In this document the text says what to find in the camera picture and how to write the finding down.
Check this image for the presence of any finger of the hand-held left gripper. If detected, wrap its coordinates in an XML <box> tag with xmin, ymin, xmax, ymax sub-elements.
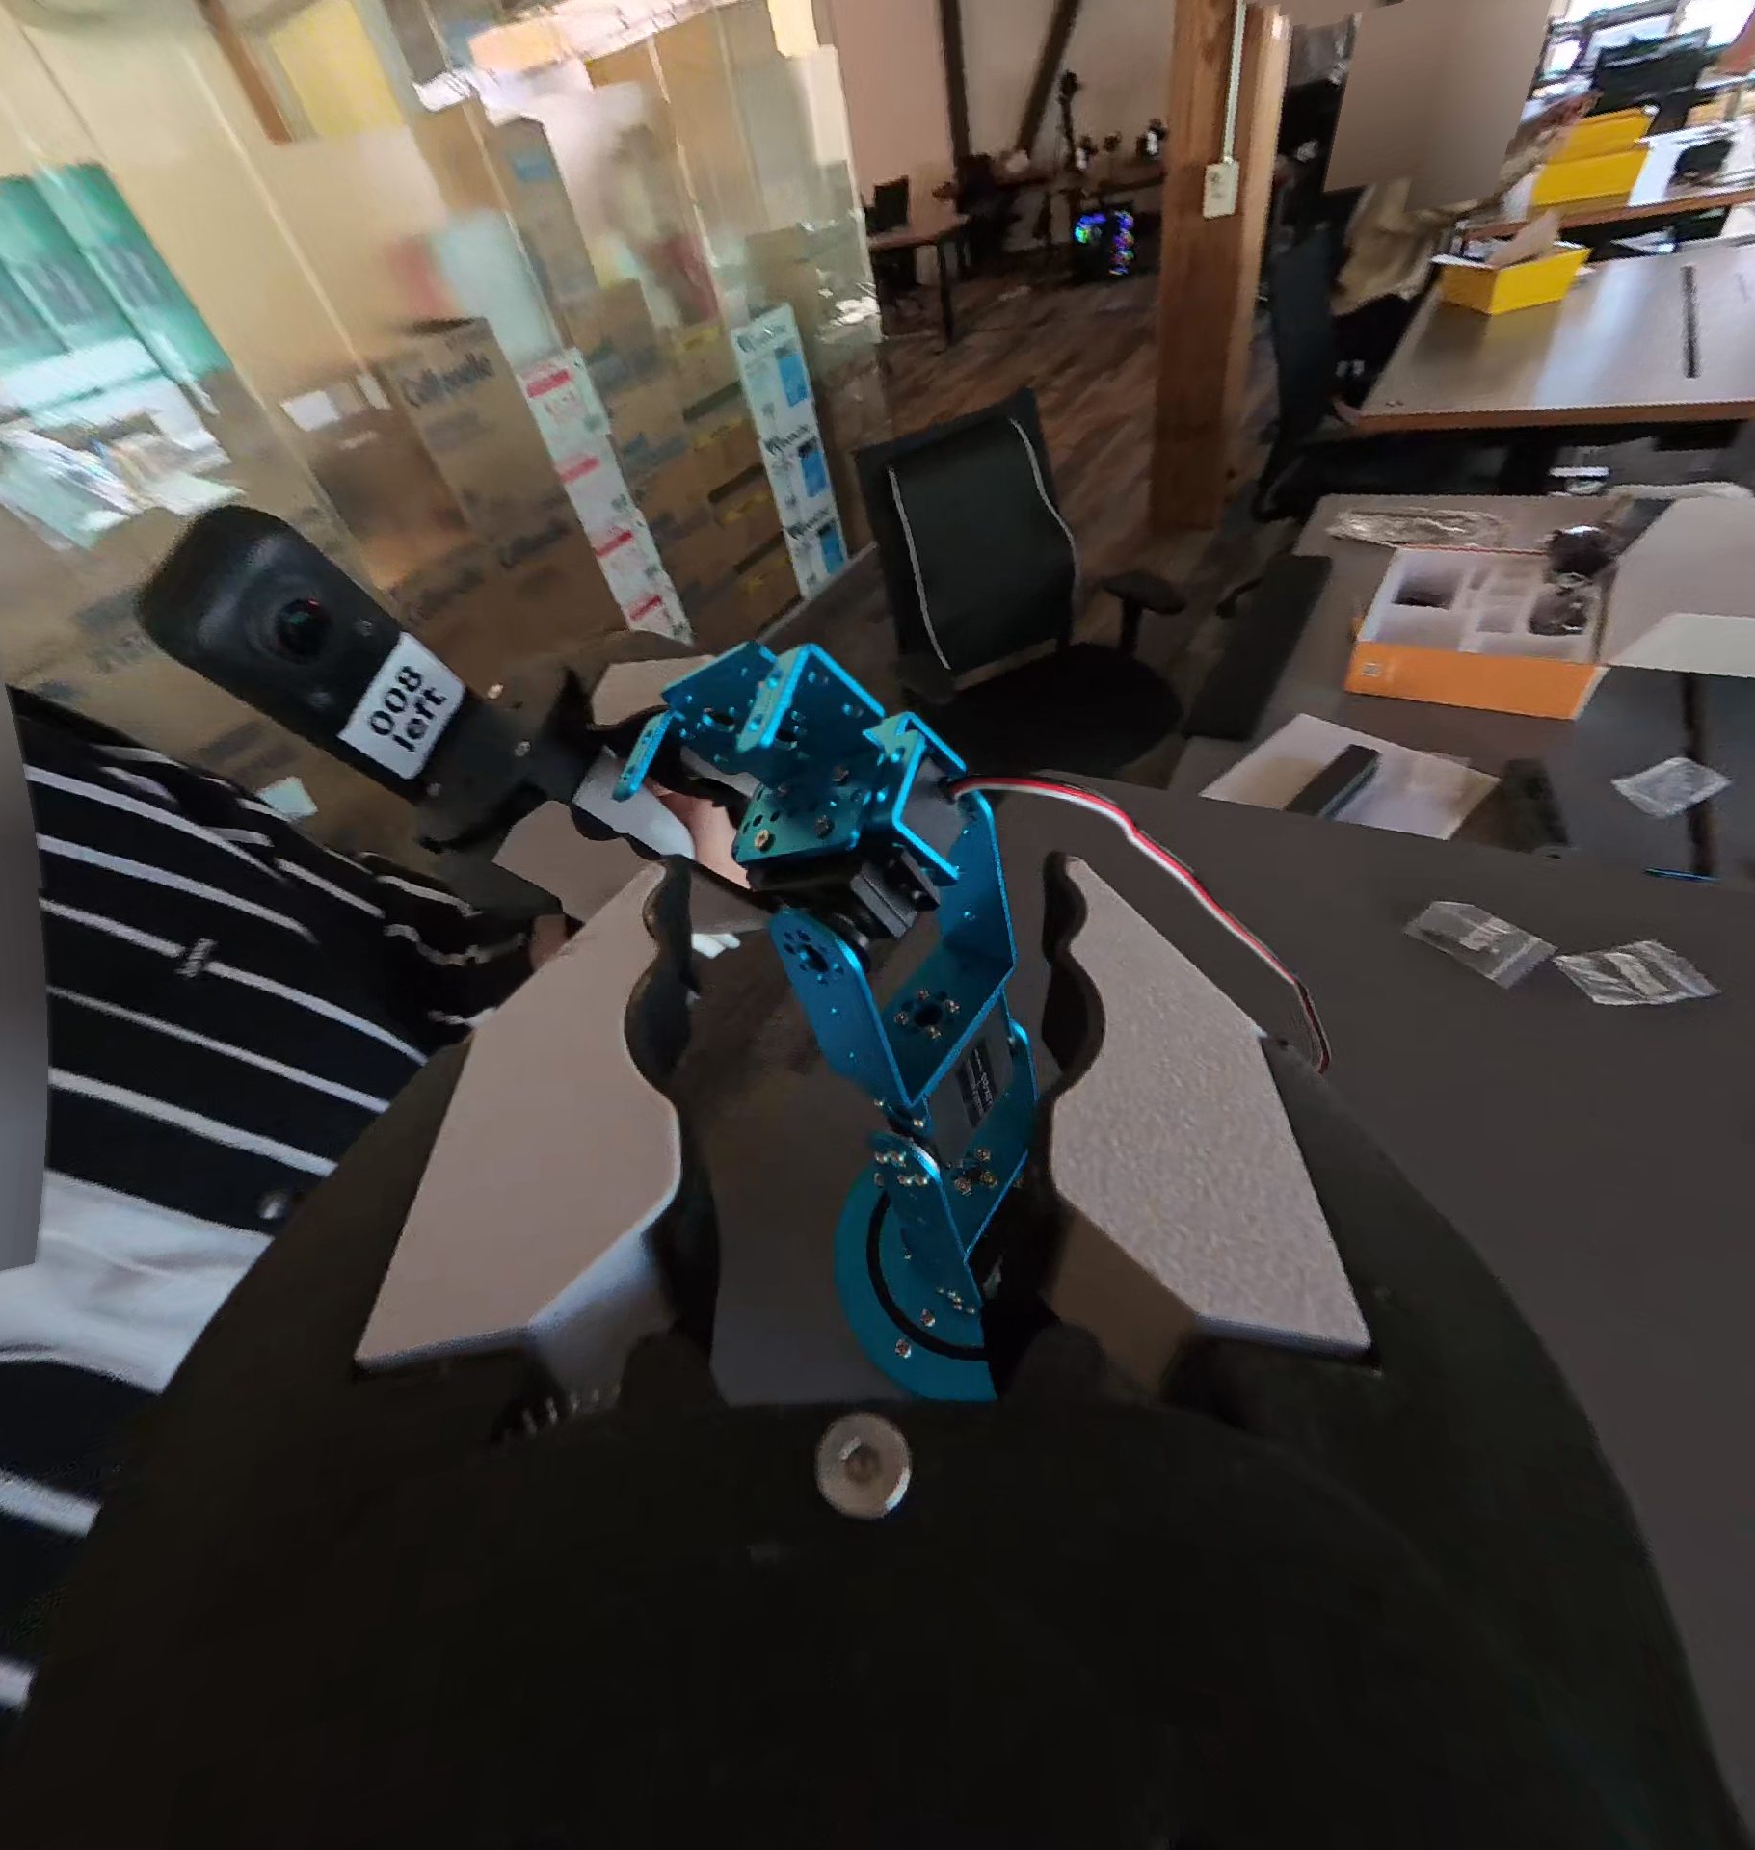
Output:
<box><xmin>586</xmin><ymin>655</ymin><xmax>705</xmax><ymax>727</ymax></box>
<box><xmin>569</xmin><ymin>751</ymin><xmax>720</xmax><ymax>894</ymax></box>

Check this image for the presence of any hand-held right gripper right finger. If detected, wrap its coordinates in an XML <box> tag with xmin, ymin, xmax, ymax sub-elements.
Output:
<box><xmin>1032</xmin><ymin>854</ymin><xmax>1372</xmax><ymax>1392</ymax></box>

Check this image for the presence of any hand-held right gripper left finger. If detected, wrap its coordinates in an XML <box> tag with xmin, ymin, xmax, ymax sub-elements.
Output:
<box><xmin>356</xmin><ymin>860</ymin><xmax>715</xmax><ymax>1400</ymax></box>

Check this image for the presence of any blue toy robot arm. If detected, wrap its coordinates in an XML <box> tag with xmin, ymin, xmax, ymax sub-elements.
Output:
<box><xmin>766</xmin><ymin>788</ymin><xmax>1041</xmax><ymax>1406</ymax></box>

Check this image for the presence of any person's left forearm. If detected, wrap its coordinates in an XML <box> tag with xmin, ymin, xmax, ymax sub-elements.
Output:
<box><xmin>299</xmin><ymin>843</ymin><xmax>581</xmax><ymax>1013</ymax></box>

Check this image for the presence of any grey side desk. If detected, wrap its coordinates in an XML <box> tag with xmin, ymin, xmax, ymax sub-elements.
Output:
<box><xmin>1174</xmin><ymin>492</ymin><xmax>1755</xmax><ymax>886</ymax></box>

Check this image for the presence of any grey wooden-edged desk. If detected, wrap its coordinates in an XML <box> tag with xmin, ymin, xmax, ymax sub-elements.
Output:
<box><xmin>1353</xmin><ymin>239</ymin><xmax>1755</xmax><ymax>492</ymax></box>

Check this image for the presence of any stack of cardboard boxes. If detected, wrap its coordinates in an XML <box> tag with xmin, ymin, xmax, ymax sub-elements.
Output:
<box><xmin>369</xmin><ymin>115</ymin><xmax>885</xmax><ymax>652</ymax></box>

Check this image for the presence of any small clear bag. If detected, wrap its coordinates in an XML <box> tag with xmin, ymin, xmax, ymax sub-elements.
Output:
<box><xmin>1551</xmin><ymin>940</ymin><xmax>1723</xmax><ymax>1012</ymax></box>
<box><xmin>1609</xmin><ymin>751</ymin><xmax>1733</xmax><ymax>822</ymax></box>
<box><xmin>1400</xmin><ymin>897</ymin><xmax>1557</xmax><ymax>989</ymax></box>

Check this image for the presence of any black office chair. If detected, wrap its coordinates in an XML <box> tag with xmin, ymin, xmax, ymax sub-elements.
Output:
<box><xmin>1253</xmin><ymin>224</ymin><xmax>1369</xmax><ymax>524</ymax></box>
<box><xmin>851</xmin><ymin>385</ymin><xmax>1184</xmax><ymax>774</ymax></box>

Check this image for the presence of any black bar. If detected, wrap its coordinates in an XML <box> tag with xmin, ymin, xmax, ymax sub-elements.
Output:
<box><xmin>1276</xmin><ymin>739</ymin><xmax>1387</xmax><ymax>821</ymax></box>

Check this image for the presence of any white paper sheet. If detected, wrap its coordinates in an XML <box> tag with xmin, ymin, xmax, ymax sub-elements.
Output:
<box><xmin>1200</xmin><ymin>709</ymin><xmax>1505</xmax><ymax>843</ymax></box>

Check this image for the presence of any orange white kit box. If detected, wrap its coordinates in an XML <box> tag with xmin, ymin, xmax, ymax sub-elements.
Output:
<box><xmin>1342</xmin><ymin>495</ymin><xmax>1755</xmax><ymax>722</ymax></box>

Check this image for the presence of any dark back table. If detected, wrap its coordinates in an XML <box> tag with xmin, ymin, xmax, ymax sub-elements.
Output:
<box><xmin>865</xmin><ymin>155</ymin><xmax>1169</xmax><ymax>342</ymax></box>

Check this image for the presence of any wooden pillar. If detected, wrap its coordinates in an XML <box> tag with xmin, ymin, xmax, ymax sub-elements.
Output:
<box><xmin>1145</xmin><ymin>0</ymin><xmax>1293</xmax><ymax>539</ymax></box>

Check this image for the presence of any red black servo cable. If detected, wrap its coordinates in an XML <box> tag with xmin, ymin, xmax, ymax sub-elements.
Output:
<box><xmin>948</xmin><ymin>771</ymin><xmax>1333</xmax><ymax>1074</ymax></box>

